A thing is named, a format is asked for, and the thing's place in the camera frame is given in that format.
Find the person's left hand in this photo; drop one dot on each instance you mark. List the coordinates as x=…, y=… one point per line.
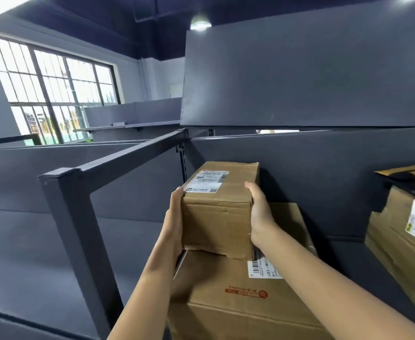
x=173, y=226

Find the person's right hand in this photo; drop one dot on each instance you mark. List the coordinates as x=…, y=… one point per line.
x=262, y=223

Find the medium brown cardboard box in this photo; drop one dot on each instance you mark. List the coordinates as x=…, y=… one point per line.
x=214, y=223

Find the red logo cardboard box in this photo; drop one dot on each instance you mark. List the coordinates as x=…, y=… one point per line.
x=228, y=297

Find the dark grey metal shelving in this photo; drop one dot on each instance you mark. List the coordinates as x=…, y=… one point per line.
x=33, y=251
x=335, y=166

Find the tan parcel with black tape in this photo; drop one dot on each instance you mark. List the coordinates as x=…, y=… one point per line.
x=413, y=189

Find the person's left forearm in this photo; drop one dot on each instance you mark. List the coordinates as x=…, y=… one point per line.
x=143, y=300

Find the person's right forearm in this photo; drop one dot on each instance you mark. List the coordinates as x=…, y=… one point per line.
x=335, y=297

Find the black metal railing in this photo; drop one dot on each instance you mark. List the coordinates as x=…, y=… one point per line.
x=9, y=139

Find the grid pane window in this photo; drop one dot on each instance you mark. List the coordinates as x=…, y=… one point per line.
x=16, y=67

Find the rectangular ceiling light panel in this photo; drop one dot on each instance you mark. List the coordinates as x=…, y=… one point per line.
x=2, y=7

